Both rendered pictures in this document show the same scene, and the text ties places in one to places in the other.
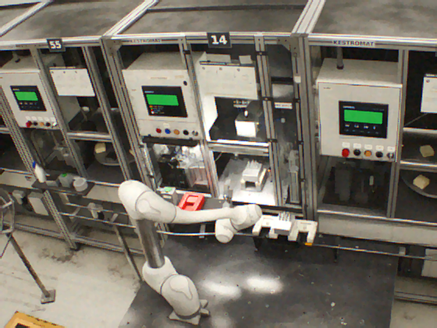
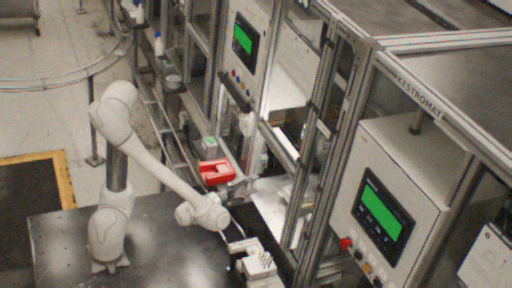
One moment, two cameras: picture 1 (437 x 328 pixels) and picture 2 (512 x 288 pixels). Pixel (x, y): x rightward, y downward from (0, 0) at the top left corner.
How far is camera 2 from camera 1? 1.29 m
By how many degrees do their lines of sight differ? 28
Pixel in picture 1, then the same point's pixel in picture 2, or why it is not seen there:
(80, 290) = not seen: hidden behind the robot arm
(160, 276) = (105, 199)
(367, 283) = not seen: outside the picture
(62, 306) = (93, 176)
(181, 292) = (95, 227)
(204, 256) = (186, 230)
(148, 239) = (109, 152)
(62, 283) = not seen: hidden behind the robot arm
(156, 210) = (100, 120)
